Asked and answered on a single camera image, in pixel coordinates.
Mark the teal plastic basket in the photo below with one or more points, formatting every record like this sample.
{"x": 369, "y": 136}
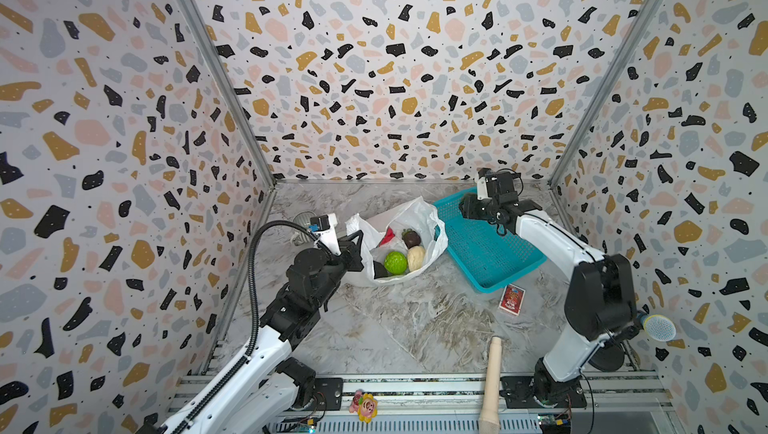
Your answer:
{"x": 488, "y": 261}

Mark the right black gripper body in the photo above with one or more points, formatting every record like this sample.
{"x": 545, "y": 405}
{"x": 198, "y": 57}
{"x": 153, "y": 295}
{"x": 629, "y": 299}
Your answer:
{"x": 472, "y": 207}

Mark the red dragon fruit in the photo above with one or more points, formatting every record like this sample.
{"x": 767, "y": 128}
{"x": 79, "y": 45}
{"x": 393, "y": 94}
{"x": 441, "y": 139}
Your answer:
{"x": 388, "y": 237}

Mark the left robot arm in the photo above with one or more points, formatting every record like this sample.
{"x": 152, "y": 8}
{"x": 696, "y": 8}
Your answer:
{"x": 264, "y": 379}

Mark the white mesh strainer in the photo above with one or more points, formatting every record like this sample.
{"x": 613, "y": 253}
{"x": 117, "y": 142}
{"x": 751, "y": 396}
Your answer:
{"x": 658, "y": 327}

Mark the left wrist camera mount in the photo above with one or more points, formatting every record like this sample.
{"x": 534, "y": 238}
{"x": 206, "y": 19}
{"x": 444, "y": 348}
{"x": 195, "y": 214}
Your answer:
{"x": 323, "y": 229}

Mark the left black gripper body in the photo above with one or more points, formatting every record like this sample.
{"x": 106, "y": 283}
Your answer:
{"x": 335, "y": 268}

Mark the pink yellow flower toy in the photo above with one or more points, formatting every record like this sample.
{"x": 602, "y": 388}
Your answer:
{"x": 364, "y": 405}

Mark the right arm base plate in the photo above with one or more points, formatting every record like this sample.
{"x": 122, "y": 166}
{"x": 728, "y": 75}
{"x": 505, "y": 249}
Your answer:
{"x": 528, "y": 392}

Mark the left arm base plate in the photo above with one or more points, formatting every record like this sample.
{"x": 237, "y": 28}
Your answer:
{"x": 281, "y": 393}

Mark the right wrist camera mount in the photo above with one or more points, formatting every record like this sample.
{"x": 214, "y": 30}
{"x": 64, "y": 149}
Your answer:
{"x": 504, "y": 185}

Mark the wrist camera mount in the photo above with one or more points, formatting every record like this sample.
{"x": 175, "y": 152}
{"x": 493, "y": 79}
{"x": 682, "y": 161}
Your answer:
{"x": 323, "y": 229}
{"x": 504, "y": 185}

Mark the cream white fruit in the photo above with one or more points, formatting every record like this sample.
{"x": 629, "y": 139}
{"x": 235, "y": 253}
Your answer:
{"x": 416, "y": 258}

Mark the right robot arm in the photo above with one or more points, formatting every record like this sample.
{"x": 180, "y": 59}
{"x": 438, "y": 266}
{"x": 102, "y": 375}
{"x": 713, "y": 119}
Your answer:
{"x": 600, "y": 300}

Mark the dark green avocado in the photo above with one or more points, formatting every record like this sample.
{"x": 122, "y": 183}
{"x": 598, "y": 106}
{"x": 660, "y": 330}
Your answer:
{"x": 380, "y": 272}

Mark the beige wooden rolling pin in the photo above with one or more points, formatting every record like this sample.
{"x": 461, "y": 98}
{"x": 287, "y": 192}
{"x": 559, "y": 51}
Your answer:
{"x": 489, "y": 421}

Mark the light green round fruit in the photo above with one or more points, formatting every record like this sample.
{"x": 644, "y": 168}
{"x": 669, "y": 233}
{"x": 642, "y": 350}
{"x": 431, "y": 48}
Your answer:
{"x": 396, "y": 263}

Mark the white plastic bag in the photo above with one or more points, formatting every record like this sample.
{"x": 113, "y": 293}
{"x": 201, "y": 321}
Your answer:
{"x": 417, "y": 215}

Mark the red card box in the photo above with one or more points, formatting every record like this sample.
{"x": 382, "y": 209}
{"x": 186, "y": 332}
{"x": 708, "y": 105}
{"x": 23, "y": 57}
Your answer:
{"x": 512, "y": 300}

